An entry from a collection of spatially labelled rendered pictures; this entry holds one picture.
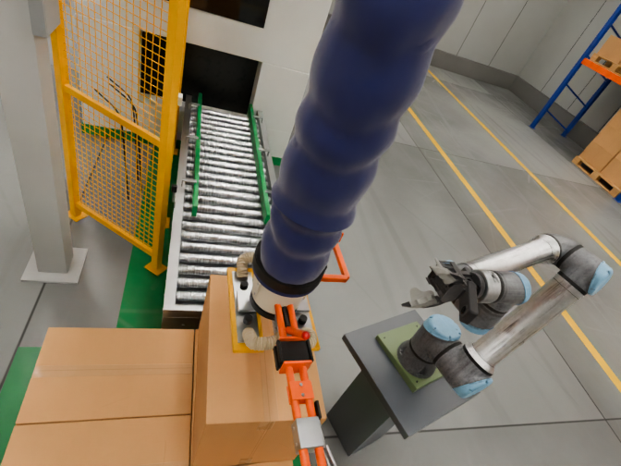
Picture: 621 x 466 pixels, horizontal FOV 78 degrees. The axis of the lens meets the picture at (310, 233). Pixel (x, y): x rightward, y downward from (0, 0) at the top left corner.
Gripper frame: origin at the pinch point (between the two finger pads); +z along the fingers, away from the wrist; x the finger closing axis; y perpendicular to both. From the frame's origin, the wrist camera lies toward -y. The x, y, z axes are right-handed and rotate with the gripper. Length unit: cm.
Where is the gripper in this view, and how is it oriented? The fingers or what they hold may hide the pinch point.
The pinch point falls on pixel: (415, 289)
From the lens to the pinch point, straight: 98.5
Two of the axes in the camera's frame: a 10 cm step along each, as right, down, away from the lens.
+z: -9.3, -0.9, -3.6
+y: -2.0, -6.9, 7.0
